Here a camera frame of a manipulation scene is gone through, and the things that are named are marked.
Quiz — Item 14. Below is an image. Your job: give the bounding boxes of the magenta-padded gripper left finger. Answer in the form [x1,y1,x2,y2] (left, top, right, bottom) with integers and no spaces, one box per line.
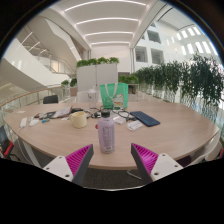
[43,143,95,187]

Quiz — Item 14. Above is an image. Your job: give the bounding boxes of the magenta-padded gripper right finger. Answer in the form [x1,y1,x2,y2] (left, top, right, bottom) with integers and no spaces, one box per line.
[130,143,185,186]

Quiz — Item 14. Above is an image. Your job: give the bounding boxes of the purple drink bottle black cap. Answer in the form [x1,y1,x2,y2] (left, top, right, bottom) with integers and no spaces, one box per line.
[96,108,116,155]

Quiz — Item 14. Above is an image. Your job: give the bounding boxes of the pale yellow cup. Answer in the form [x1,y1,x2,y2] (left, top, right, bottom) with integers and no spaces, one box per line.
[68,111,88,129]

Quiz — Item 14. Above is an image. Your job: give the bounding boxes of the white plastic packet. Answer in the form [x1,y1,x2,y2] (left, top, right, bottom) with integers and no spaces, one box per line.
[126,120,144,132]

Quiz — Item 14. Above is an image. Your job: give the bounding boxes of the dark blue keyboard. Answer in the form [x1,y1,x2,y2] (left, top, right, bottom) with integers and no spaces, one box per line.
[129,110,161,128]

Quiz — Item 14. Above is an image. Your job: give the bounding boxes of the white oblong device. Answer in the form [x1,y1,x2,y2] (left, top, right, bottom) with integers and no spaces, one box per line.
[19,117,28,129]

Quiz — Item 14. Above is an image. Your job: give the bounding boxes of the white leaflet red print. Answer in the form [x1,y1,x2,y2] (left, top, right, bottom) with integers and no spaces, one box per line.
[112,115,127,126]

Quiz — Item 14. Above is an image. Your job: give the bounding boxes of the black office chair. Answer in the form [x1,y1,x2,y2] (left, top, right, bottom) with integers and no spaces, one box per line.
[42,94,60,105]

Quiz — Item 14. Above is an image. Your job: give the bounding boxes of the clear plastic tumbler with lid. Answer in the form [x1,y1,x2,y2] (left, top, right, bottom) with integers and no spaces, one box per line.
[87,87,98,110]

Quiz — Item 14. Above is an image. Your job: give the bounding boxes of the potted plants on wooden planter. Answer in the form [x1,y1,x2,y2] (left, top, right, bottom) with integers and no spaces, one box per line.
[60,77,78,98]

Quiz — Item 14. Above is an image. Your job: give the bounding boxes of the green tote bag cat print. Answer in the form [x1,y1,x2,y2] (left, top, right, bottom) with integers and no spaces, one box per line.
[99,82,129,111]

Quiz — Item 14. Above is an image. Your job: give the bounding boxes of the green hedge planter row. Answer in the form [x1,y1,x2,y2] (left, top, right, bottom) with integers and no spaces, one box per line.
[134,53,224,114]

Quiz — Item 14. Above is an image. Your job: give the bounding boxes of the low shelf with plants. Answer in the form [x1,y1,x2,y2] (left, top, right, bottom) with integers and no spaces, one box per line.
[118,73,140,101]

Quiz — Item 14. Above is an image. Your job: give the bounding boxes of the white cabinet topped with plants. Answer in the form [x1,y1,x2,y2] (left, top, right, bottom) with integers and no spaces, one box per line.
[75,56,120,94]

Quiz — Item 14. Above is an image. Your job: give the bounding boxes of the black coiled cable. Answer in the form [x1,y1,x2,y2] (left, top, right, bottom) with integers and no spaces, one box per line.
[88,107,138,122]

